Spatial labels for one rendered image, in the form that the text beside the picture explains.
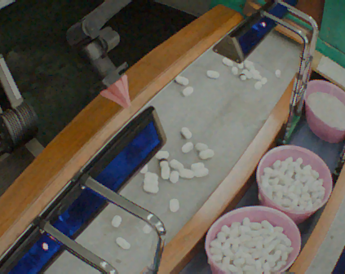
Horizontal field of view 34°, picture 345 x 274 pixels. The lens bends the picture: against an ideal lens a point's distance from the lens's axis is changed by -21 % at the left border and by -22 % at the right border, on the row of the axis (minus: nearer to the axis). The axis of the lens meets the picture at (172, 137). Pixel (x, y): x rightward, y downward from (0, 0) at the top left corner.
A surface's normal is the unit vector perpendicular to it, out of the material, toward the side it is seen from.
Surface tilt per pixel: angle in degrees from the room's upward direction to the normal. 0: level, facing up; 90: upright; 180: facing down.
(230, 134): 0
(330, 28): 90
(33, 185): 0
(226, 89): 0
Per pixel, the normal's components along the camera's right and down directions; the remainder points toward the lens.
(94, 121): 0.15, -0.74
